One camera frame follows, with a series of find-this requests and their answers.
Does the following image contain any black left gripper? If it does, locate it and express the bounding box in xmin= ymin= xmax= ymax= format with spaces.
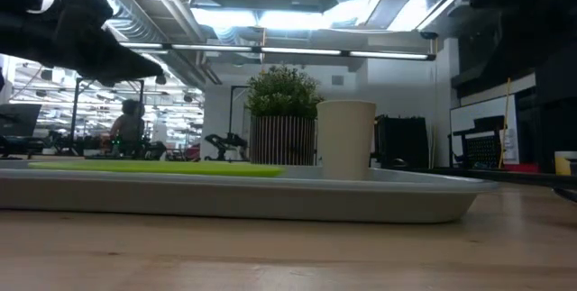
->
xmin=0 ymin=0 xmax=164 ymax=87

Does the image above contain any lime green plate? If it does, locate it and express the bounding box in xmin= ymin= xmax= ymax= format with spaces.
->
xmin=27 ymin=159 xmax=286 ymax=178

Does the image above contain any beige ribbed cup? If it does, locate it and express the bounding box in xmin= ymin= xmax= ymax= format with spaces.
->
xmin=316 ymin=99 xmax=377 ymax=181

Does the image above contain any grey plastic tray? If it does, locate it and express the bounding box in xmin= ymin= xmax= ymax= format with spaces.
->
xmin=0 ymin=159 xmax=501 ymax=224

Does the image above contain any person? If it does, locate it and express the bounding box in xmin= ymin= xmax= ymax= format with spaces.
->
xmin=110 ymin=99 xmax=146 ymax=157

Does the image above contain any dark computer monitor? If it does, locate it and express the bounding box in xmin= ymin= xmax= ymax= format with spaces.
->
xmin=0 ymin=104 xmax=42 ymax=138

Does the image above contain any potted plant in striped pot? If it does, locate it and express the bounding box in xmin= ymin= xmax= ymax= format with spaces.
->
xmin=245 ymin=65 xmax=325 ymax=166

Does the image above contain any long ceiling light bar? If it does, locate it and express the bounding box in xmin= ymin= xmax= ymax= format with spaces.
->
xmin=119 ymin=41 xmax=436 ymax=61

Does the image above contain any black cabinet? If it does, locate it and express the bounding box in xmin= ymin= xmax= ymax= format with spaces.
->
xmin=373 ymin=114 xmax=429 ymax=169

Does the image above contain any white board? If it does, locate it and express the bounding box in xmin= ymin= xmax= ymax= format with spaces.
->
xmin=450 ymin=95 xmax=519 ymax=166

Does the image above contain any black mesh rack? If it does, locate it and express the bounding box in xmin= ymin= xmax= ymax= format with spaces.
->
xmin=448 ymin=114 xmax=507 ymax=169

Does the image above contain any red box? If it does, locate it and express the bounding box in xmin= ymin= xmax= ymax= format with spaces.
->
xmin=502 ymin=162 xmax=540 ymax=174

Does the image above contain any yellow container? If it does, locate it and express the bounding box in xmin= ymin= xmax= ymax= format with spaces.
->
xmin=554 ymin=150 xmax=577 ymax=176

